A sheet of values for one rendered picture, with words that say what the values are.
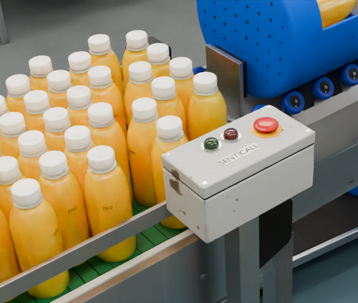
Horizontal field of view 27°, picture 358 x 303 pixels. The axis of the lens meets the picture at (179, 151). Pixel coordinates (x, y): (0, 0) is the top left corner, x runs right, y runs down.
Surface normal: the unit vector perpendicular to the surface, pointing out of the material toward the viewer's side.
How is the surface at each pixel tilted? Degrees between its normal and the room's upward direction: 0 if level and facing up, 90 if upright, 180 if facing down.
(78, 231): 90
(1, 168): 0
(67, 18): 0
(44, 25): 0
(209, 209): 90
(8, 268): 90
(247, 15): 90
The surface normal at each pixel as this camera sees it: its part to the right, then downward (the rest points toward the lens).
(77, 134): -0.07, -0.81
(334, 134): 0.52, 0.14
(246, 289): 0.58, 0.44
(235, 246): -0.81, 0.38
